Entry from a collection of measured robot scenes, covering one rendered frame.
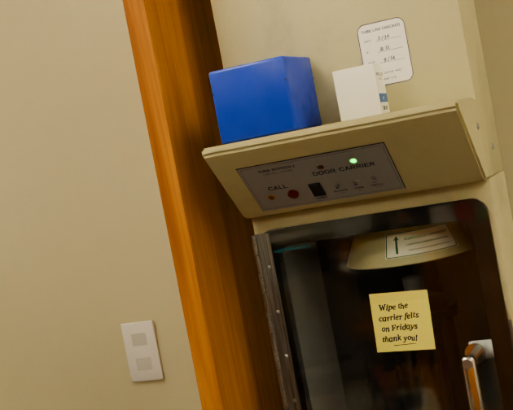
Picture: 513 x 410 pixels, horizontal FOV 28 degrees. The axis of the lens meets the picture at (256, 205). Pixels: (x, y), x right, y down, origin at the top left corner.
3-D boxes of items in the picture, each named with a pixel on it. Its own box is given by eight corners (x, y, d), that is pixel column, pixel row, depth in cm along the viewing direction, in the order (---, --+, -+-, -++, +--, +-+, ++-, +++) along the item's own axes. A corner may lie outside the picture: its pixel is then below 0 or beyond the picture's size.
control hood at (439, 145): (249, 216, 136) (235, 143, 136) (491, 177, 124) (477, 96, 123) (213, 228, 126) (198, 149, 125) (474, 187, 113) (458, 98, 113)
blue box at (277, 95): (252, 139, 134) (238, 71, 134) (322, 125, 130) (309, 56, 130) (221, 145, 125) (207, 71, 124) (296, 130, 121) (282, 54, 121)
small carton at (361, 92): (350, 120, 126) (341, 72, 126) (390, 112, 124) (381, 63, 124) (340, 121, 121) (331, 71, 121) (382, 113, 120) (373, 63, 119)
